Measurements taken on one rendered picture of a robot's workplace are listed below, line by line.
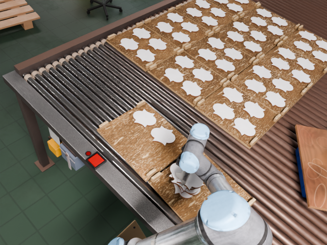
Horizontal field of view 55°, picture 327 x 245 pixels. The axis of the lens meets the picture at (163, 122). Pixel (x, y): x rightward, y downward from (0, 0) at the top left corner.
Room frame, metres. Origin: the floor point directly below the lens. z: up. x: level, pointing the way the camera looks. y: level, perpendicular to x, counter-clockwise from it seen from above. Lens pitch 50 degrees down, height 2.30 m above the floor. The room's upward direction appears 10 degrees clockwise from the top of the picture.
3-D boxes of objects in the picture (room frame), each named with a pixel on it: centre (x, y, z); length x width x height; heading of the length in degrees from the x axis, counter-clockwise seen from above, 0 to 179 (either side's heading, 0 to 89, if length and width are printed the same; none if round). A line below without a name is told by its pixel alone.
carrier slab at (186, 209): (0.77, -0.25, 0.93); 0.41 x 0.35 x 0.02; 49
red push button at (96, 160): (0.84, 0.30, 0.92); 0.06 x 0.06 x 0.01; 54
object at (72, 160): (0.95, 0.47, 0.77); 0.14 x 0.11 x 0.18; 54
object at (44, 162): (1.28, 0.91, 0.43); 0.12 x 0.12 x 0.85; 54
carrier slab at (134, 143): (1.03, 0.08, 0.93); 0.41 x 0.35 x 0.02; 51
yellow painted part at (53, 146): (1.05, 0.62, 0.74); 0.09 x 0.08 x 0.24; 54
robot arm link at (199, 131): (0.79, -0.15, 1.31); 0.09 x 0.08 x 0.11; 169
